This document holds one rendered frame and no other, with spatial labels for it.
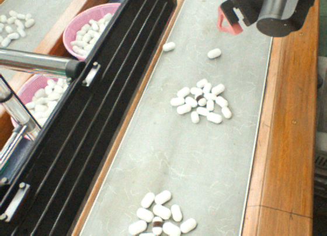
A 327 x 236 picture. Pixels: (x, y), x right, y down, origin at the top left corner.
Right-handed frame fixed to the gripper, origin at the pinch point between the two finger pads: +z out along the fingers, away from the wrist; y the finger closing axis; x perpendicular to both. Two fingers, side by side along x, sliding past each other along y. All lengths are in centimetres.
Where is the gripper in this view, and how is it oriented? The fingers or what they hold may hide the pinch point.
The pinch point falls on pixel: (236, 17)
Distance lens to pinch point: 73.4
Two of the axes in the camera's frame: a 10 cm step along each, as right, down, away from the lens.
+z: -3.0, 0.8, 9.5
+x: -5.4, -8.4, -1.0
